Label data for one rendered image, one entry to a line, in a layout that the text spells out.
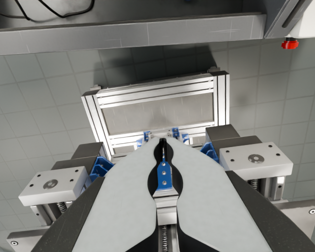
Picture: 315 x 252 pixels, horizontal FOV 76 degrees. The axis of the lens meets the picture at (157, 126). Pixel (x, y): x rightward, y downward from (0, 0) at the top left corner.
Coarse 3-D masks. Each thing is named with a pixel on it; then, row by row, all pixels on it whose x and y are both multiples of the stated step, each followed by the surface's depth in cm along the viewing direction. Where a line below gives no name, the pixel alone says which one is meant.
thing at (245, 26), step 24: (72, 24) 35; (96, 24) 35; (120, 24) 35; (144, 24) 35; (168, 24) 35; (192, 24) 35; (216, 24) 35; (240, 24) 35; (264, 24) 35; (0, 48) 37; (24, 48) 37; (48, 48) 37; (72, 48) 37; (96, 48) 37
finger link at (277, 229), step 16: (240, 192) 8; (256, 192) 8; (256, 208) 7; (272, 208) 7; (256, 224) 7; (272, 224) 7; (288, 224) 7; (272, 240) 6; (288, 240) 6; (304, 240) 6
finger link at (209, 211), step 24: (168, 144) 12; (192, 168) 10; (216, 168) 10; (192, 192) 8; (216, 192) 8; (192, 216) 7; (216, 216) 7; (240, 216) 7; (192, 240) 7; (216, 240) 6; (240, 240) 6; (264, 240) 6
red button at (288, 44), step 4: (284, 40) 51; (288, 40) 50; (292, 40) 49; (296, 40) 49; (284, 44) 50; (288, 44) 49; (292, 44) 49; (296, 44) 49; (284, 48) 51; (288, 48) 50; (292, 48) 50
